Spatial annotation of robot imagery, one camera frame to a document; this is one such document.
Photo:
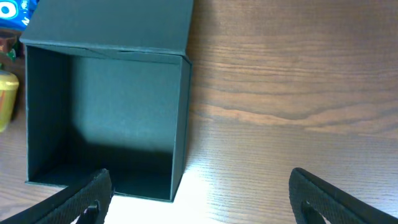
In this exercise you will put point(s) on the red KitKat Milo bar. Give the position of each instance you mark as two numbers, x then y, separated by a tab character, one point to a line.
11	46

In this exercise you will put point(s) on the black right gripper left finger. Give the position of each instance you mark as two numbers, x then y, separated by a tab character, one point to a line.
86	201

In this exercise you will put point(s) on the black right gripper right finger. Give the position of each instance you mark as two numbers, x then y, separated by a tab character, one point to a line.
314	200

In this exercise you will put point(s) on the blue Oreo cookie pack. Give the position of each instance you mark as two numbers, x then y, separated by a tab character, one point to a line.
16	14

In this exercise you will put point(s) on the yellow Mentos bottle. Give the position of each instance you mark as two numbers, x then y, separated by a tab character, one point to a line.
9	87

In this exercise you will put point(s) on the dark green box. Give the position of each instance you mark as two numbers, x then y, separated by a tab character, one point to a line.
108	87

